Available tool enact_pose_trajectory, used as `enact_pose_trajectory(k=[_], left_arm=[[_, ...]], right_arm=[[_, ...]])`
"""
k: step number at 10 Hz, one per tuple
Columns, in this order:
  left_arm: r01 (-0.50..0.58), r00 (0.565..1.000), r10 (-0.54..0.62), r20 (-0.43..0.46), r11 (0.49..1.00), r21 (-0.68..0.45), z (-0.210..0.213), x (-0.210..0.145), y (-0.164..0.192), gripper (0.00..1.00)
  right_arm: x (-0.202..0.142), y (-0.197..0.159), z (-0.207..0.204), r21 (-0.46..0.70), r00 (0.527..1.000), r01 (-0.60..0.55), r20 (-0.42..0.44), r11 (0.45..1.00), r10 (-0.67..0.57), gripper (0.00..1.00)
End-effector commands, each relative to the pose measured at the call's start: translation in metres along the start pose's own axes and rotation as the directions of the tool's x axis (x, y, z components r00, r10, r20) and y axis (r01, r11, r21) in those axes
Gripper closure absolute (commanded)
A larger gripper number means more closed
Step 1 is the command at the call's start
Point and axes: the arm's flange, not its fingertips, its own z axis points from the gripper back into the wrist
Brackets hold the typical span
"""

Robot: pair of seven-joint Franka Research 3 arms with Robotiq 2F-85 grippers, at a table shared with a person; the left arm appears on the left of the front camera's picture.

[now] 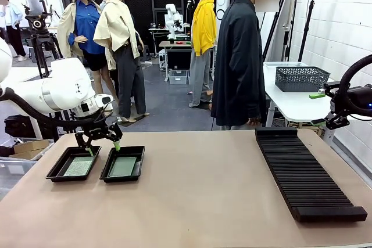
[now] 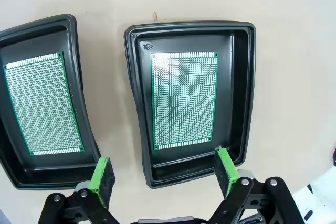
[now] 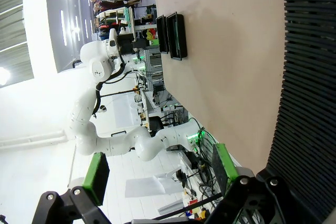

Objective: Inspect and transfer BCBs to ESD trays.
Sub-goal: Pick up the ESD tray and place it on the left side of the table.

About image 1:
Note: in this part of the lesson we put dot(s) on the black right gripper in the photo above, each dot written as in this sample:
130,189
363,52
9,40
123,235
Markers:
360,101

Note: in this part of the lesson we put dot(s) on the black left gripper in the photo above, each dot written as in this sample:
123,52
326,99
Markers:
96,129

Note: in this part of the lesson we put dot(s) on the black ESD tray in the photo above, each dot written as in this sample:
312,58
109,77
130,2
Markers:
58,169
139,161

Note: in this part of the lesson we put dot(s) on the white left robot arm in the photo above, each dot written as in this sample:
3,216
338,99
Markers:
64,82

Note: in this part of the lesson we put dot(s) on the person's right forearm dark sleeve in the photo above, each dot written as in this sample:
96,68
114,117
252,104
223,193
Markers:
247,100

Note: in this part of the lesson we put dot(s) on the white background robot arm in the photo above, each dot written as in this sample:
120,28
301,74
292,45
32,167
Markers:
171,20

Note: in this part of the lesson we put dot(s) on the person's right hand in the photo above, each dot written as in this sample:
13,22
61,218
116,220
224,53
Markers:
254,120

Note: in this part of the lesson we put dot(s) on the grey woven plastic basket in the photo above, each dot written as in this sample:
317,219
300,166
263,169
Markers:
302,79

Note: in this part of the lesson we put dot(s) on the white side table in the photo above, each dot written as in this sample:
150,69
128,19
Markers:
290,105

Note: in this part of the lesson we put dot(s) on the brown cardboard box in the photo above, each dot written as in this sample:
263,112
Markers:
30,147

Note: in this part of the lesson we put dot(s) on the black slotted PCB rack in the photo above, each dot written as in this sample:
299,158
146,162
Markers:
308,184

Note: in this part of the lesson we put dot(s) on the black thin tripod pole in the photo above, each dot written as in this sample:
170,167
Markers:
306,27

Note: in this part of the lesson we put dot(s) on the large clear plastic container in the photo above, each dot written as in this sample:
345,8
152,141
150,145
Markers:
17,172

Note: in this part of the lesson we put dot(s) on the white rectangular table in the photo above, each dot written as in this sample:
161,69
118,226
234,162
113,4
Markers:
29,72

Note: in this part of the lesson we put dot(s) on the clear storage bin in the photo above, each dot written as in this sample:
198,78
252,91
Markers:
178,77

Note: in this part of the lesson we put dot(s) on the mannequin in beige jacket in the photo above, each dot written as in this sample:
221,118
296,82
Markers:
122,41

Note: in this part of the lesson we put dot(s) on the black light stand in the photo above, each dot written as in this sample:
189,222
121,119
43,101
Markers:
280,18

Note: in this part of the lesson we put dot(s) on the person in dark jacket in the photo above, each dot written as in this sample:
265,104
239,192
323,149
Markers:
238,56

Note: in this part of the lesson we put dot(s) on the mannequin in blue shirt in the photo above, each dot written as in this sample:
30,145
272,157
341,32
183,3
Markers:
85,30

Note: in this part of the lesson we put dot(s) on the brown background desk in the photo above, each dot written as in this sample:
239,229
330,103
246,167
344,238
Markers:
174,44

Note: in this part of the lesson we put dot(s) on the person in light blue shirt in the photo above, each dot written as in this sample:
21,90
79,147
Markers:
13,27

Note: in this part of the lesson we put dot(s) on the mannequin in yellow hoodie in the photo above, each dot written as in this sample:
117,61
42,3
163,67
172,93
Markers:
203,27

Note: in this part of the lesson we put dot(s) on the white tower fan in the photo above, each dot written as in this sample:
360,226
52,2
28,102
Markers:
222,1

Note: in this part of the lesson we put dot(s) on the black camera tripod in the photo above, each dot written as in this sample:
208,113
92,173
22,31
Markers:
40,36

